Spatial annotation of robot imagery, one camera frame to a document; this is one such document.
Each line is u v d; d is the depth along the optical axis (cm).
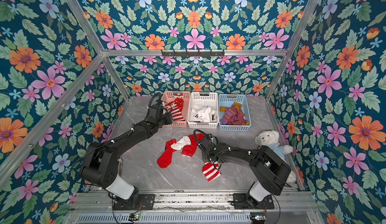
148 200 74
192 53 91
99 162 49
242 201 75
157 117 71
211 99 116
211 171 82
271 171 45
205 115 101
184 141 93
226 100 115
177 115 104
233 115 101
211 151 68
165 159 88
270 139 86
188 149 93
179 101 115
